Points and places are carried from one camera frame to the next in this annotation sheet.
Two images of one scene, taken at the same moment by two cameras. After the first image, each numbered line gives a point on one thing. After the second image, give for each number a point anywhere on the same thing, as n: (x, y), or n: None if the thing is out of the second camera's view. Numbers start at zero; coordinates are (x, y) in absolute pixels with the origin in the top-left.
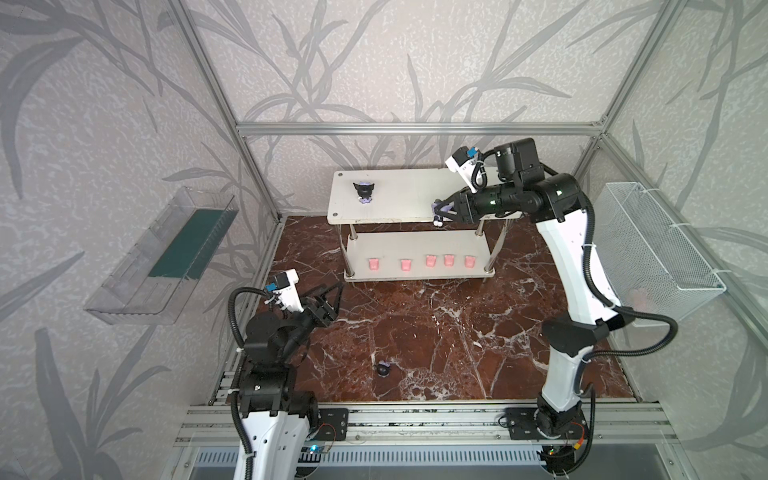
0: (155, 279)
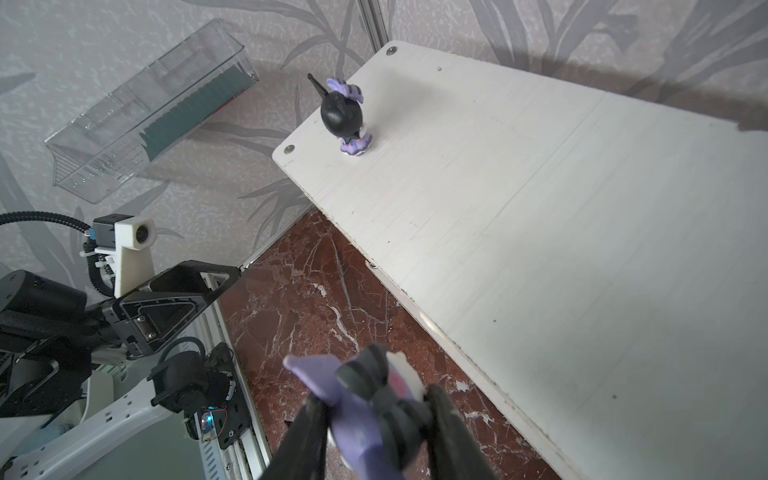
0: (95, 154)
